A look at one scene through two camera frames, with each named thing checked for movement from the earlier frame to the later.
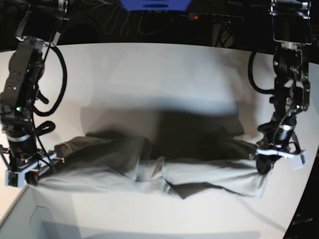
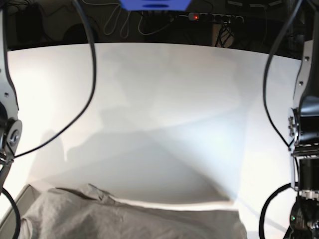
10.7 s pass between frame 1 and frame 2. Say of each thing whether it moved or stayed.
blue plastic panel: stayed
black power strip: stayed
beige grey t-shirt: moved
